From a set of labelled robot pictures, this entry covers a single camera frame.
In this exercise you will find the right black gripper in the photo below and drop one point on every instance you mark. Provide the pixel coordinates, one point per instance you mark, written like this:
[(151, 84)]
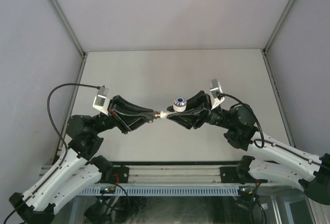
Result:
[(196, 118)]

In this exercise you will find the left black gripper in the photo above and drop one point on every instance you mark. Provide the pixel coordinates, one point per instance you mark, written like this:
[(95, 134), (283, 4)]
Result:
[(122, 113)]

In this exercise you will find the white plastic water faucet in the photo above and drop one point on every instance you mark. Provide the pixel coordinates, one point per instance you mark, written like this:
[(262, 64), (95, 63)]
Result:
[(179, 105)]

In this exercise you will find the silver threaded pipe fitting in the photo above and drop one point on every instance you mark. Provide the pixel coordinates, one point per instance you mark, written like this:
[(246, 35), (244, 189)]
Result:
[(156, 115)]

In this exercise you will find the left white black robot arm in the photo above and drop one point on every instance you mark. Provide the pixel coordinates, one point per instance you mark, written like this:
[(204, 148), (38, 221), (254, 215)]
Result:
[(78, 166)]

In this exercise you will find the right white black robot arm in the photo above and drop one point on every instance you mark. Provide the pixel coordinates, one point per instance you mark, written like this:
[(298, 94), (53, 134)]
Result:
[(265, 158)]

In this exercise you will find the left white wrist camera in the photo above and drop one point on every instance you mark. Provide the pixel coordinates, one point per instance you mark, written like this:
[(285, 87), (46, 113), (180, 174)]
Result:
[(101, 101)]

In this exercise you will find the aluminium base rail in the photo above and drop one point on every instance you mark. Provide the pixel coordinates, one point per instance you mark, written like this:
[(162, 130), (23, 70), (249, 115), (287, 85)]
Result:
[(170, 175)]

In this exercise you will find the grey slotted cable duct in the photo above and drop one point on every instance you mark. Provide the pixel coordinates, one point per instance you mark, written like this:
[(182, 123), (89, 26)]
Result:
[(166, 191)]

